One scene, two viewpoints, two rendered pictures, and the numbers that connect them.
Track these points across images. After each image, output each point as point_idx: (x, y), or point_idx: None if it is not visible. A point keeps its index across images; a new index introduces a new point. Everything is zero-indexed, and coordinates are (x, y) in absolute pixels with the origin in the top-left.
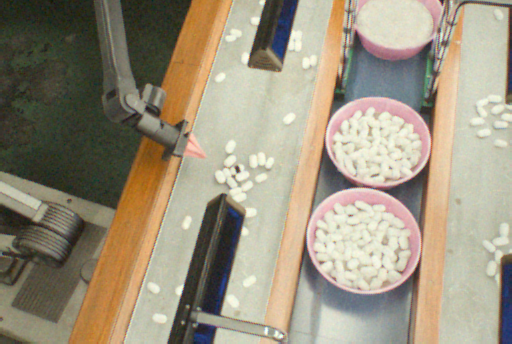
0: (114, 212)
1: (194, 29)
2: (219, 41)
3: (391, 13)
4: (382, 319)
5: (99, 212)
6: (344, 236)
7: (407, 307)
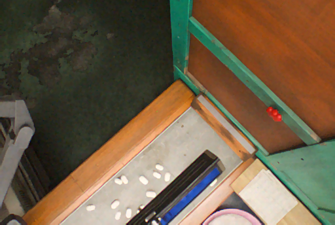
0: (19, 207)
1: (100, 159)
2: (111, 176)
3: None
4: None
5: (13, 201)
6: None
7: None
